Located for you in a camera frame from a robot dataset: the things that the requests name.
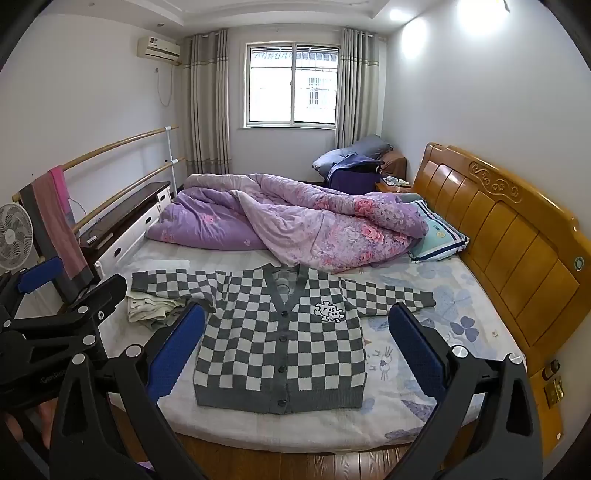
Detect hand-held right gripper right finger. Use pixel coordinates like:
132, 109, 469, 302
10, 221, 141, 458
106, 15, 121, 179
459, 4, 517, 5
388, 302, 543, 480

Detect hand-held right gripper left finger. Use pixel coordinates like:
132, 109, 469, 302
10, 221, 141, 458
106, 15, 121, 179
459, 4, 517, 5
50, 302, 207, 480

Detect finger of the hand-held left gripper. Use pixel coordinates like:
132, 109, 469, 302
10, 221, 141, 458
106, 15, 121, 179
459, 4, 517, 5
0, 257, 64, 321
9, 274, 127, 335

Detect grey white checkered cardigan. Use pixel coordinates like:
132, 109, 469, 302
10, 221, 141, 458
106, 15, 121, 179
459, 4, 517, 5
130, 263, 437, 415

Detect folded cream clothes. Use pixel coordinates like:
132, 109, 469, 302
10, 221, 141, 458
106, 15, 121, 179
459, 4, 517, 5
127, 295, 185, 330

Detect person's left hand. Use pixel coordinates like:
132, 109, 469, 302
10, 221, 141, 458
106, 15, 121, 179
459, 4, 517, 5
0, 399, 56, 457

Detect white electric fan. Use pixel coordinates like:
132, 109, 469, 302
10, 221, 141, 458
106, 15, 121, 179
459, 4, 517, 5
0, 203, 34, 274

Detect pink grey towel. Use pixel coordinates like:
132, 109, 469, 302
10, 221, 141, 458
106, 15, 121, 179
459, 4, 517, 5
18, 166, 96, 292

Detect white drawer cabinet dark top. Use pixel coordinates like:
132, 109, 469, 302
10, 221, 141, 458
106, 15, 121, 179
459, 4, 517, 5
78, 181, 173, 278

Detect striped pillow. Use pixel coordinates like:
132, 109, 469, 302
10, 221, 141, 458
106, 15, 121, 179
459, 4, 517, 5
409, 194, 470, 264

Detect wooden bed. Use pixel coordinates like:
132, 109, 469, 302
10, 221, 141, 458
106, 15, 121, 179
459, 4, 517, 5
95, 142, 583, 457

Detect wooden nightstand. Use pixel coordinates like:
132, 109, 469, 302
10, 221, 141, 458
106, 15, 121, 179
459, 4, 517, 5
375, 178, 414, 193

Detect purple floral quilt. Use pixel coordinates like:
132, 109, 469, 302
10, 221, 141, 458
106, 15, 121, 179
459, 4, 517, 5
144, 173, 428, 273

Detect dark purple blanket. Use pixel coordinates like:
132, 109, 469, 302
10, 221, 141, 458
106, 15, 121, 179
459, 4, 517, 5
329, 158, 383, 193

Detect brown chair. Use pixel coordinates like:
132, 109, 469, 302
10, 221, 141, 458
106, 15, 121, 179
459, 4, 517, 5
381, 148, 408, 182

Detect blue grey bedding pile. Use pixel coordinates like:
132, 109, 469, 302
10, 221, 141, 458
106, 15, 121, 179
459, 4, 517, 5
312, 135, 394, 183

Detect grey striped curtain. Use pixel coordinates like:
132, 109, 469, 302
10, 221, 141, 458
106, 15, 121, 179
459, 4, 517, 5
181, 29, 232, 176
335, 27, 382, 149

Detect white air conditioner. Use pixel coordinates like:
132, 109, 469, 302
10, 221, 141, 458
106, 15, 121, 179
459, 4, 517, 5
137, 36, 182, 64

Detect window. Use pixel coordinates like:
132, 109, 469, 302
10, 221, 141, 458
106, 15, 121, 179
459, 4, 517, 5
244, 41, 342, 129

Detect wooden wall rail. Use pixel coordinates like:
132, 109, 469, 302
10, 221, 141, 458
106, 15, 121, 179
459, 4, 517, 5
11, 126, 178, 203
73, 158, 178, 232

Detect white rail post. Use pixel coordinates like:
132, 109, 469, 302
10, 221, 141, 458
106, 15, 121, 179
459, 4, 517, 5
166, 127, 179, 195

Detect air conditioner cable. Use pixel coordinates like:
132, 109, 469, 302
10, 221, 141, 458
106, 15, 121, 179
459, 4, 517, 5
155, 67, 175, 108

